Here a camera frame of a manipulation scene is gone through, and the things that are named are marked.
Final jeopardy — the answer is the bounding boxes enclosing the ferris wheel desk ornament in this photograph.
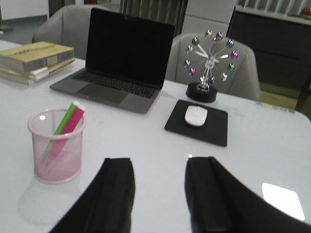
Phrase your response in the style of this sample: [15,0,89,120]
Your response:
[186,30,239,102]

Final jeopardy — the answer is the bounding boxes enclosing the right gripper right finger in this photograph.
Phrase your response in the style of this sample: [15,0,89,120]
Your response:
[185,157,311,233]

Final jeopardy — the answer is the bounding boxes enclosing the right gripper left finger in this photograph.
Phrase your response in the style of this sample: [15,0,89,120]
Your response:
[51,158,136,233]

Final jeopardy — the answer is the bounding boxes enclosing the yellow book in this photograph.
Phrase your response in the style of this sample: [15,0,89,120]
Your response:
[0,65,73,85]
[0,41,74,72]

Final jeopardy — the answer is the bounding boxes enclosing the left grey armchair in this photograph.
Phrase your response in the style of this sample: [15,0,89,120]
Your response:
[32,4,122,61]

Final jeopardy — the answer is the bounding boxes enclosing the grey armchair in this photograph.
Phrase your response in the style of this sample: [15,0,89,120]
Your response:
[165,33,260,100]
[32,4,122,61]

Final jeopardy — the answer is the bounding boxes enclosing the green highlighter pen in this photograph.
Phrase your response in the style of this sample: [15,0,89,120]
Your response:
[42,101,80,162]

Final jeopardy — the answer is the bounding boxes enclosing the black mouse pad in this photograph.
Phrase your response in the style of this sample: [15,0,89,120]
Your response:
[164,100,228,147]

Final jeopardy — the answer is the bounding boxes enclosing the white computer mouse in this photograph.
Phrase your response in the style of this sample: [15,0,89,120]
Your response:
[185,105,208,127]

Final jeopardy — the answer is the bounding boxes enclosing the pink mesh pen holder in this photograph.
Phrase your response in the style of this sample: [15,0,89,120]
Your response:
[28,109,86,184]

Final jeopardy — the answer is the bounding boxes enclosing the grey laptop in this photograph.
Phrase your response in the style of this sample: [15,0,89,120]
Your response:
[51,8,175,114]

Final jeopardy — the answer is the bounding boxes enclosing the top yellow book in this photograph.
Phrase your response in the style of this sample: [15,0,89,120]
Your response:
[0,41,74,72]

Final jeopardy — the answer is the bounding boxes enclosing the middle white book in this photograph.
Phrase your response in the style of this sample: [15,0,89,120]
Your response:
[0,58,75,80]

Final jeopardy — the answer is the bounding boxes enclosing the bottom yellow book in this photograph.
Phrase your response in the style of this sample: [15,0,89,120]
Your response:
[0,65,73,85]

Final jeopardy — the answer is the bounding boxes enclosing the right grey armchair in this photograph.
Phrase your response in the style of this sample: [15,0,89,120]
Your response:
[165,33,260,100]

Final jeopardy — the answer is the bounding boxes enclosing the pink highlighter pen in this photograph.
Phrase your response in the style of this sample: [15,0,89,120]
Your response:
[44,103,85,163]

